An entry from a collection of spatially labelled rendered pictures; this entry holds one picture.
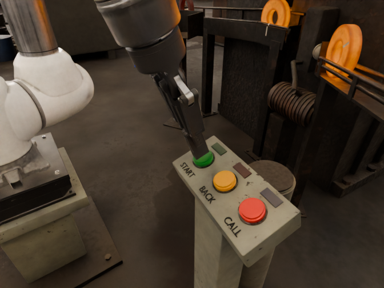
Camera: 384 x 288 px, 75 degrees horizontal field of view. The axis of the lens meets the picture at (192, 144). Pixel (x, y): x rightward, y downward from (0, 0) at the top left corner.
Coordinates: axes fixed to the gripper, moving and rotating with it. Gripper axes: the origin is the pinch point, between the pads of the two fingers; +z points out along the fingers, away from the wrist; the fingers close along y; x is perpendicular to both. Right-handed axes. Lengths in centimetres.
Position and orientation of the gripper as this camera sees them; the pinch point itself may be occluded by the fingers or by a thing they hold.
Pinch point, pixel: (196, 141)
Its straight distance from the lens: 46.0
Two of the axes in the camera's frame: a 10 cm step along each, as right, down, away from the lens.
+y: -4.7, -5.0, 7.3
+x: -8.3, 5.3, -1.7
